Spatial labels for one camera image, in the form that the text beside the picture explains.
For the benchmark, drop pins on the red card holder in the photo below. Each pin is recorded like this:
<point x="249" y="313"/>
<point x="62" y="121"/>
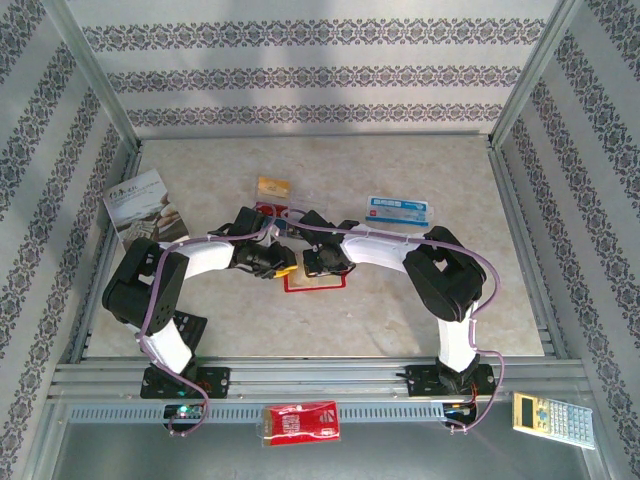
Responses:
<point x="320" y="284"/>

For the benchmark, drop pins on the red card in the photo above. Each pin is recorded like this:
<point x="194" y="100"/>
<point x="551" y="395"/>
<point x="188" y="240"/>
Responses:
<point x="272" y="207"/>

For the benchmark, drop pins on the gold card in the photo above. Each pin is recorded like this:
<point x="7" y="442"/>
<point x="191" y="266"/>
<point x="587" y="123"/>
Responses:
<point x="273" y="187"/>

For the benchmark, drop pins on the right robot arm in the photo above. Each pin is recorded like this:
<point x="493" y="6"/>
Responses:
<point x="380" y="247"/>

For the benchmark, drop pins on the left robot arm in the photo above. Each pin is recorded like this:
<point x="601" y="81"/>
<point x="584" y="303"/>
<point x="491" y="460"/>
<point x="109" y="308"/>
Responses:
<point x="205" y="257"/>

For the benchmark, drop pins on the black remote control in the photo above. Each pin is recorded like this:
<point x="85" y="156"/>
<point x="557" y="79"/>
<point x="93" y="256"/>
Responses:
<point x="192" y="327"/>

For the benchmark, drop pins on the printed booklet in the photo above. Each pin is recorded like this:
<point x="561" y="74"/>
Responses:
<point x="145" y="210"/>

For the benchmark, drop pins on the red packet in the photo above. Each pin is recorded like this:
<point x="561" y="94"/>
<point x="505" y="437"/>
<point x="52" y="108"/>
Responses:
<point x="300" y="422"/>

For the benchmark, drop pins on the gold and grey calculator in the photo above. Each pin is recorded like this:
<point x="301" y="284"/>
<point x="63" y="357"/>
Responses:
<point x="552" y="420"/>

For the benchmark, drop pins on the long aluminium frame rail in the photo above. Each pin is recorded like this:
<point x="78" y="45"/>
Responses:
<point x="320" y="372"/>

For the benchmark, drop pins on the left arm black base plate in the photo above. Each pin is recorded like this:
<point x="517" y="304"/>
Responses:
<point x="220" y="382"/>

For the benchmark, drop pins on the aluminium side rail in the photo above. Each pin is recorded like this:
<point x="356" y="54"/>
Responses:
<point x="525" y="250"/>
<point x="107" y="250"/>

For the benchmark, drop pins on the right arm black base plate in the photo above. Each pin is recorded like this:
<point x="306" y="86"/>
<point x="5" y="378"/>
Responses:
<point x="420" y="380"/>

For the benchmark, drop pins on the aluminium upright post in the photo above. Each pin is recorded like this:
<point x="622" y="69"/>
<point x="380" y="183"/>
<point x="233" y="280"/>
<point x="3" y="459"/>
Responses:
<point x="540" y="65"/>
<point x="85" y="65"/>

